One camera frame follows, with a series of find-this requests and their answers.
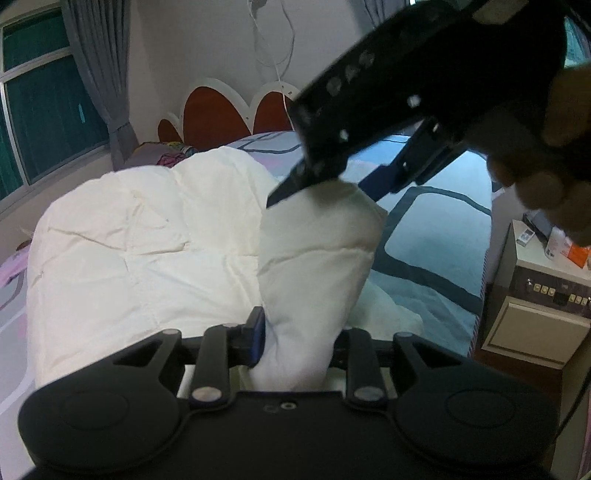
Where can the grey pink pillow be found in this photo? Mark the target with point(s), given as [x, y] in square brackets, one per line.
[141, 153]

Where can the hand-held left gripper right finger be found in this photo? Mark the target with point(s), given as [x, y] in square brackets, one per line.
[358, 355]

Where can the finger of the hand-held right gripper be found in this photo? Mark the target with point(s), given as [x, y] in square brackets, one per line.
[288, 187]
[415, 157]

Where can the white bottle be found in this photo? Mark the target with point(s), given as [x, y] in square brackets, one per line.
[555, 243]

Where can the orange box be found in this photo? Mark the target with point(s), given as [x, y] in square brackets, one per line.
[581, 254]

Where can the bed with patterned sheet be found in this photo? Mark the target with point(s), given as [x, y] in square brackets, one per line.
[434, 240]

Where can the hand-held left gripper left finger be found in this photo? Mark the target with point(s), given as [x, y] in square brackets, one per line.
[258, 339]

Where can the cream nightstand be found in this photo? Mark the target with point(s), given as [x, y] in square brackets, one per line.
[531, 318]

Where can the red and white headboard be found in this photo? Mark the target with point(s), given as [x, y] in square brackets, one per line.
[217, 108]

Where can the pink cloth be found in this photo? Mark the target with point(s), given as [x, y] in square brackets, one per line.
[171, 160]

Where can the white remote control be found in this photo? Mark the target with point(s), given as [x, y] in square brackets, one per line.
[526, 236]

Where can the grey curtain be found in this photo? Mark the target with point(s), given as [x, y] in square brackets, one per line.
[104, 74]

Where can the person's right hand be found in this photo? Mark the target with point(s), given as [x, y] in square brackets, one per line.
[549, 187]

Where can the sliding glass window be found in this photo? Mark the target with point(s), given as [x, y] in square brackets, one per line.
[46, 106]

